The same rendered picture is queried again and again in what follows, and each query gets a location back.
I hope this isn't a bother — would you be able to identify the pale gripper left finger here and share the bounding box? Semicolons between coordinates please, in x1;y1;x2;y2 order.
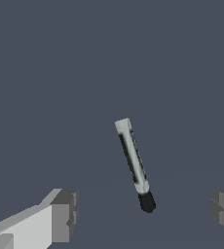
0;188;80;249

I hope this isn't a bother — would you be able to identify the white marker with black cap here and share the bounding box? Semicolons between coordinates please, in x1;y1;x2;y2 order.
114;118;157;214

